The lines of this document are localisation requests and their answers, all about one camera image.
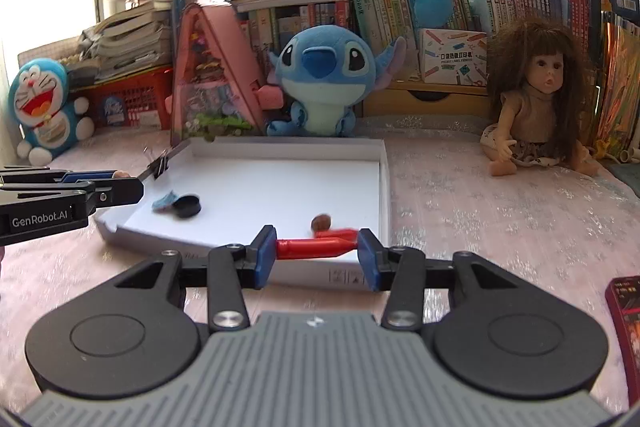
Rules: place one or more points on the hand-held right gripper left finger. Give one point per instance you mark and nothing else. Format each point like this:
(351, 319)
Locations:
(262, 257)

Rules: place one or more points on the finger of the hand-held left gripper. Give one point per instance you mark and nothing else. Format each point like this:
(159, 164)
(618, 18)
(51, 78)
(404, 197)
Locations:
(87, 176)
(120, 194)

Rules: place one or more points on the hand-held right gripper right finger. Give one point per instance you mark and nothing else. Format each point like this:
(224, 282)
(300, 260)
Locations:
(367, 259)

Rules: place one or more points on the light blue plastic clip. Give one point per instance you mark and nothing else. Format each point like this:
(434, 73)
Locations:
(164, 202)

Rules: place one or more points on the red pointed cap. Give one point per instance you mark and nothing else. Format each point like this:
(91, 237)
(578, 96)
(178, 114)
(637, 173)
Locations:
(312, 247)

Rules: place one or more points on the black round disc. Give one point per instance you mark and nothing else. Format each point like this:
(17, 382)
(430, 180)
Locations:
(186, 207)

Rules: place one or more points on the white cardboard box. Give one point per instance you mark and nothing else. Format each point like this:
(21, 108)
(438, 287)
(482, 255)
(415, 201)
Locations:
(280, 187)

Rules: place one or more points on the black binder clip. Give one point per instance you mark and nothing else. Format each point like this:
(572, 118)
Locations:
(161, 167)

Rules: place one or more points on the blue robot cat plush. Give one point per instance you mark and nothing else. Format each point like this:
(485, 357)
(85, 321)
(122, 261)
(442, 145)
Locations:
(45, 107)

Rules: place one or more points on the large red plastic basket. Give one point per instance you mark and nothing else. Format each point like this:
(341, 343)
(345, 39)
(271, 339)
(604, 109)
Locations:
(135, 102)

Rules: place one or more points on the pink snowflake tablecloth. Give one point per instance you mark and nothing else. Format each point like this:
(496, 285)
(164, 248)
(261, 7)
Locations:
(500, 232)

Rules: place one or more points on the stack of papers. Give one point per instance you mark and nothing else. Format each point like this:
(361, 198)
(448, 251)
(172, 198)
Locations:
(130, 37)

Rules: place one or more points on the pink triangular miniature house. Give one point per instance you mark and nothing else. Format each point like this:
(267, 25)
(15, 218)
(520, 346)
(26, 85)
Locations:
(215, 82)

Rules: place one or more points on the wooden drawer organizer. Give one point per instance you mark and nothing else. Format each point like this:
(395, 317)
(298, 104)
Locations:
(425, 102)

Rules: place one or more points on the blue alien plush toy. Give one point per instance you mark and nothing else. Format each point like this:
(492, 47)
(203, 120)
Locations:
(325, 77)

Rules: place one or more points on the white printed carton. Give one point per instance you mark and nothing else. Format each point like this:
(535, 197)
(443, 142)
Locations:
(452, 57)

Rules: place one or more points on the brown-haired baby doll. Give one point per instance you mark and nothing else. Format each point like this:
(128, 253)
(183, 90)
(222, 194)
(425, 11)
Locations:
(540, 107)

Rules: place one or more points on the blue plush ball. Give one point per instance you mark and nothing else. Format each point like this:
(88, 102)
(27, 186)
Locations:
(434, 6)

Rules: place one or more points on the dark red book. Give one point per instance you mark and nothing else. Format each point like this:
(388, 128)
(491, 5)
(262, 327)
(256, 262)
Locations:
(627, 332)

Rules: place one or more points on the white plastic pipe rack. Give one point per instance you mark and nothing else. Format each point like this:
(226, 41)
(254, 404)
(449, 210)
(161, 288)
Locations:
(620, 154)

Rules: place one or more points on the upright colourful picture books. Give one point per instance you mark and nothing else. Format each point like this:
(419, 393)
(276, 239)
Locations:
(620, 82)

